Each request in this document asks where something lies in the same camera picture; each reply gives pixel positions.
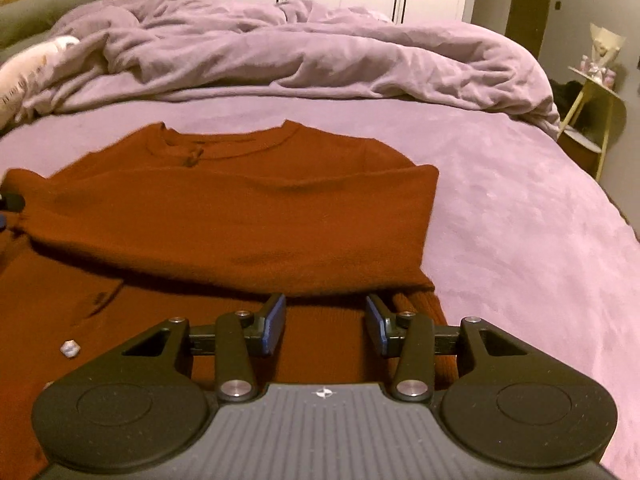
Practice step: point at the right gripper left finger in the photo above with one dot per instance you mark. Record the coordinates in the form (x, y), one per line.
(239, 336)

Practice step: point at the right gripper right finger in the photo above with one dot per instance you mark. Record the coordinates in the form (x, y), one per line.
(410, 339)

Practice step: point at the rust brown knit cardigan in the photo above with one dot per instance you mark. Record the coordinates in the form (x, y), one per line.
(165, 224)

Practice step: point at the long white plush toy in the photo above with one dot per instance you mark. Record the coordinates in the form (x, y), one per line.
(18, 72)

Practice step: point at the lilac fleece bed sheet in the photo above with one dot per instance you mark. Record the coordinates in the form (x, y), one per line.
(519, 235)

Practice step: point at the green padded headboard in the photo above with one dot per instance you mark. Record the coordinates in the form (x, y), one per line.
(25, 23)

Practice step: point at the crumpled lilac duvet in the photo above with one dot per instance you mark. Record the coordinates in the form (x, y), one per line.
(183, 50)

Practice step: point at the yellow side table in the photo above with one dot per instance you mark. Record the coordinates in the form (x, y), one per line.
(586, 131)

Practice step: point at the wrapped flower bouquet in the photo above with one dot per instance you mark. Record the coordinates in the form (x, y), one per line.
(605, 48)

